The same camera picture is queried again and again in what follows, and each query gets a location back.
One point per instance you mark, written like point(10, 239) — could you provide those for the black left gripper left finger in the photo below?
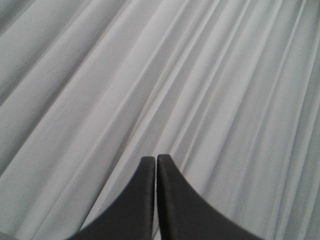
point(130, 216)

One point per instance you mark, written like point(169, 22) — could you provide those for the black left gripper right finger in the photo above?
point(183, 214)

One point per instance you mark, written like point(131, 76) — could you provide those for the white pleated curtain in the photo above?
point(229, 88)

